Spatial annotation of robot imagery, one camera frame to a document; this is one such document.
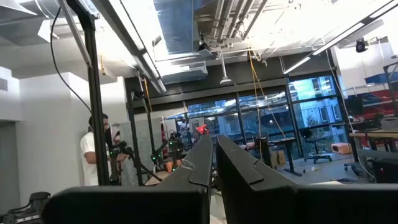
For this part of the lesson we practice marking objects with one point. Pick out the wooden workbench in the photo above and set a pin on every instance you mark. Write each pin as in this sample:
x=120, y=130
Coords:
x=373, y=135

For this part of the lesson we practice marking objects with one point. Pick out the person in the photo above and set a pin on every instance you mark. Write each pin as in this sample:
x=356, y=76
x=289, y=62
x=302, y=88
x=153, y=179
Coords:
x=88, y=161

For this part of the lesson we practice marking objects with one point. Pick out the red desk lamp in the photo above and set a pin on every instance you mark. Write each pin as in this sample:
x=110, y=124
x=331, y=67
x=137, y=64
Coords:
x=202, y=129

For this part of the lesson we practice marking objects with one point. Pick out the blue storage bins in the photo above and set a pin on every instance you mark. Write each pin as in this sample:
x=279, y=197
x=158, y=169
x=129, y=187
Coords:
x=381, y=77

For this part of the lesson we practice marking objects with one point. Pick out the background black robot arm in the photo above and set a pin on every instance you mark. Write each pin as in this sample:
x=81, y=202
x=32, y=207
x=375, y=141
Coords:
x=119, y=149
x=174, y=146

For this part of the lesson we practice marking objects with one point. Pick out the black frame post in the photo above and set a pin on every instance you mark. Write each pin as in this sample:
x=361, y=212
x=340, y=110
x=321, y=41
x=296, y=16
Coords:
x=94, y=109
x=133, y=140

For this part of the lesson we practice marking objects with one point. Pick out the black ceiling camera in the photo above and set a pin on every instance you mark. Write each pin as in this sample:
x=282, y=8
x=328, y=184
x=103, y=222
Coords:
x=361, y=45

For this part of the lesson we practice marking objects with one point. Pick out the orange box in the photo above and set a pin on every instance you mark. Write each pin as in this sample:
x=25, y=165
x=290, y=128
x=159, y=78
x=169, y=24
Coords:
x=341, y=148

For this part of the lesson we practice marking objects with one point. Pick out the grey pendant lamp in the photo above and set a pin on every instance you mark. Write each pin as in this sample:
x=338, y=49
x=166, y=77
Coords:
x=225, y=80

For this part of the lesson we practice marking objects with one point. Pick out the long linear ceiling light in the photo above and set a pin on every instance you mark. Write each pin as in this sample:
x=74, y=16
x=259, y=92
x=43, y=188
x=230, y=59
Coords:
x=130, y=37
x=339, y=37

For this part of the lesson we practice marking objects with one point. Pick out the red bin shelf rack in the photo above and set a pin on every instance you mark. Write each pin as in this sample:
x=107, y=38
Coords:
x=376, y=109

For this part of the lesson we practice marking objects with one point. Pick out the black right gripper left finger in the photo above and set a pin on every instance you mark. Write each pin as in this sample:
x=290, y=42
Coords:
x=140, y=205

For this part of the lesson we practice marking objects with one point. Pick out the black standing desk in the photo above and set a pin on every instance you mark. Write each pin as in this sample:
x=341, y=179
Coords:
x=281, y=140

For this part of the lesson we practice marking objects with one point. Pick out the silver ceiling duct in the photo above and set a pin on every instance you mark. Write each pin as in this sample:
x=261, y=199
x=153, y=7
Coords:
x=177, y=25

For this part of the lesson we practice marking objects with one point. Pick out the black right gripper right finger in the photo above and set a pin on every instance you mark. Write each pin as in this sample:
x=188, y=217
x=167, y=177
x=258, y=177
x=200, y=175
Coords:
x=280, y=205

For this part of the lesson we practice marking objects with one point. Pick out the cardboard box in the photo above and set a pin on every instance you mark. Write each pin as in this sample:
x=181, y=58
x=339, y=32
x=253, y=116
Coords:
x=280, y=158

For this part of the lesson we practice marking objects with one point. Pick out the black office chair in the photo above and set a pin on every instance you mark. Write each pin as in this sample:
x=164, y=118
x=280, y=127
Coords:
x=315, y=149

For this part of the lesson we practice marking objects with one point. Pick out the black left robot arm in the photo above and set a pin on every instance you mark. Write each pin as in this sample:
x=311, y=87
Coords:
x=37, y=200

